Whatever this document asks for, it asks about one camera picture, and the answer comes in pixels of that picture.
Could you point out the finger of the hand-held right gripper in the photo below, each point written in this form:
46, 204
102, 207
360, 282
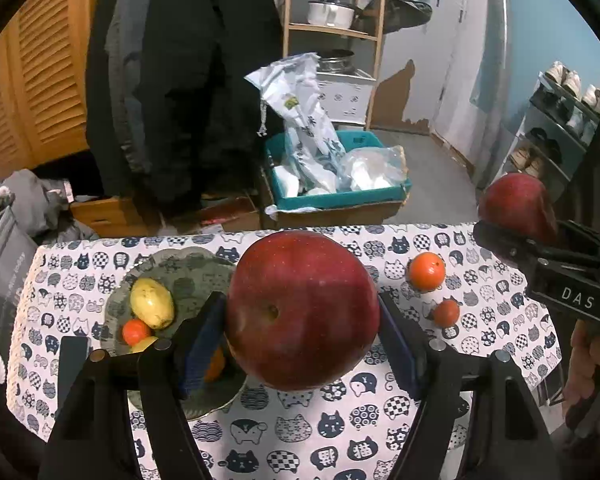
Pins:
515, 246

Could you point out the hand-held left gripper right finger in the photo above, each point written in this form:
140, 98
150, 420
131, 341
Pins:
400, 355

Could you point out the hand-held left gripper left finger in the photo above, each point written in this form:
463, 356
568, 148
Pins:
200, 355

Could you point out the large orange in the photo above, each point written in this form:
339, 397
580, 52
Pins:
215, 365

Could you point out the red apple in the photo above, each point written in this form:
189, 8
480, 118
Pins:
300, 305
517, 205

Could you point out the green glass plate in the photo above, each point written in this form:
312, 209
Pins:
190, 280

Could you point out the person's right hand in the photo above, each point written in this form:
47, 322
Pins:
590, 350

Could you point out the small tangerine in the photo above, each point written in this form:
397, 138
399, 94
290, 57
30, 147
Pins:
446, 312
136, 332

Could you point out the brown shoes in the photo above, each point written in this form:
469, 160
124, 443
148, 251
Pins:
527, 160

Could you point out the medium orange with stem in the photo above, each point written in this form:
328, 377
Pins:
426, 271

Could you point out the grey shoe rack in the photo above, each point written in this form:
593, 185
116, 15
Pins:
535, 125

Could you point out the cat printed tablecloth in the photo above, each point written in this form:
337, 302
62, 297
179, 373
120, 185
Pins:
305, 435

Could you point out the black rectangular device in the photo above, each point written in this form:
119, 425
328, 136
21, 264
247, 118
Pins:
74, 360

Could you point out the flat cardboard box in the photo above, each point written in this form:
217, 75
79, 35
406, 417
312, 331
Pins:
230, 215

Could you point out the clear plastic bag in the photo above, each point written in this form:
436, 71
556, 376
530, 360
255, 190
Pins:
375, 167

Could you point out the cardboard box with teal lining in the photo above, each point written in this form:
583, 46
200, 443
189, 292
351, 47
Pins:
330, 207

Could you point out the wooden drawer box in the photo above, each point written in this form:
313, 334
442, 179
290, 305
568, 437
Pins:
110, 215

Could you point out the white shoes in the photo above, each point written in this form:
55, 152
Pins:
565, 80

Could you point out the white door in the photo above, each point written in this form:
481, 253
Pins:
467, 50

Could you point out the grey printed bag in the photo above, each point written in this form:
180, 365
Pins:
7, 265

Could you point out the grey clothing pile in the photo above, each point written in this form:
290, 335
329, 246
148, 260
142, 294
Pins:
40, 200

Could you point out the white patterned box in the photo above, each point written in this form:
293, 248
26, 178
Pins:
347, 97

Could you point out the white printed plastic bag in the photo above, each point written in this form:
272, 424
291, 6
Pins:
305, 115

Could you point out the wooden shelf rack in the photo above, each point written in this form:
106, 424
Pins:
377, 35

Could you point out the metal pot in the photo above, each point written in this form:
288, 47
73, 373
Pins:
336, 62

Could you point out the dark hanging coats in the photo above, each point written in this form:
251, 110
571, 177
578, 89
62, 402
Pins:
180, 75

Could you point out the white enamel pot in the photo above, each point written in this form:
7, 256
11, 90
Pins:
330, 14

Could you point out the wooden louvred cabinet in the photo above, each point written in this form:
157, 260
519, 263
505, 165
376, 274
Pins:
40, 70

